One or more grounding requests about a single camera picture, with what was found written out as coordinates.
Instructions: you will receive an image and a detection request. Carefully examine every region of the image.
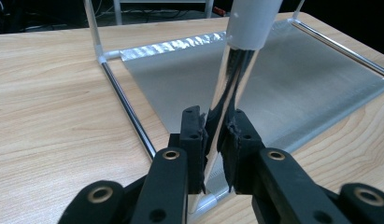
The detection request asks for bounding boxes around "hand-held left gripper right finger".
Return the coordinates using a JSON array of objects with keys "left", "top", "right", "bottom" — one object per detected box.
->
[{"left": 220, "top": 108, "right": 266, "bottom": 194}]

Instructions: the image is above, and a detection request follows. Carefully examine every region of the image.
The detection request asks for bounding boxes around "silver metal shelf rack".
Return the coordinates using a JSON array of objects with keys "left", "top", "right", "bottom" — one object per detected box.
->
[{"left": 83, "top": 0, "right": 384, "bottom": 223}]

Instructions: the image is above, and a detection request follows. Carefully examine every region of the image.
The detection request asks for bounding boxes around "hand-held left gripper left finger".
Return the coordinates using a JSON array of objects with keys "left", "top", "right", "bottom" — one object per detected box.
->
[{"left": 168, "top": 105, "right": 209, "bottom": 195}]

